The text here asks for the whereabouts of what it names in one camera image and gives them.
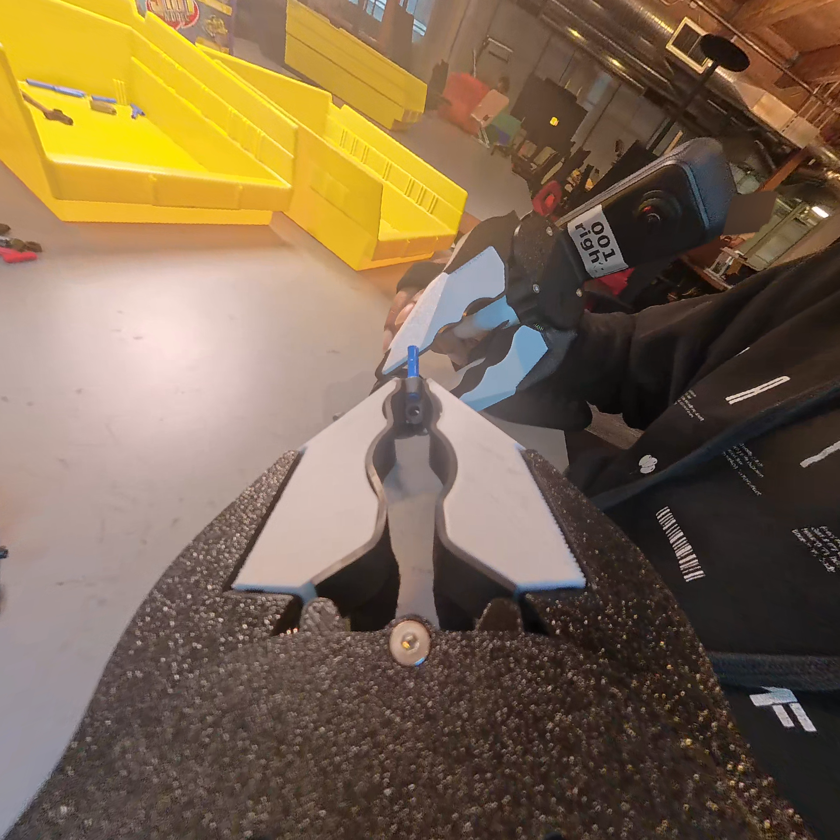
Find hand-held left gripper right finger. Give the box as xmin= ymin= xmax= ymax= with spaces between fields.
xmin=423 ymin=377 xmax=588 ymax=632

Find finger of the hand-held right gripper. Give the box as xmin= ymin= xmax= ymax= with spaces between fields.
xmin=381 ymin=247 xmax=509 ymax=376
xmin=458 ymin=325 xmax=549 ymax=413

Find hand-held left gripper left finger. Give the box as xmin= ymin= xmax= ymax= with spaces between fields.
xmin=231 ymin=379 xmax=403 ymax=632

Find grey curved brick panel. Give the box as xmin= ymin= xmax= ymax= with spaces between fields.
xmin=395 ymin=377 xmax=432 ymax=439

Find person's right hand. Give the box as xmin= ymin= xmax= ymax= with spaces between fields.
xmin=382 ymin=289 xmax=490 ymax=368

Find yellow plastic storage bin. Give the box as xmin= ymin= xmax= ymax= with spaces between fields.
xmin=0 ymin=0 xmax=294 ymax=225
xmin=197 ymin=45 xmax=469 ymax=272

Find black disc on pole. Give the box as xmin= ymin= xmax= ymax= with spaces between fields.
xmin=646 ymin=35 xmax=751 ymax=155

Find white ceiling vent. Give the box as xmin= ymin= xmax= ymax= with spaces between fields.
xmin=665 ymin=16 xmax=711 ymax=61

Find stacked yellow bins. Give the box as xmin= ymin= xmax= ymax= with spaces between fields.
xmin=284 ymin=0 xmax=429 ymax=131

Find dark blue toy kit box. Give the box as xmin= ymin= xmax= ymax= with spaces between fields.
xmin=134 ymin=0 xmax=235 ymax=55

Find pile of small brick parts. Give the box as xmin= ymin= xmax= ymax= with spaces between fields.
xmin=0 ymin=223 xmax=44 ymax=265

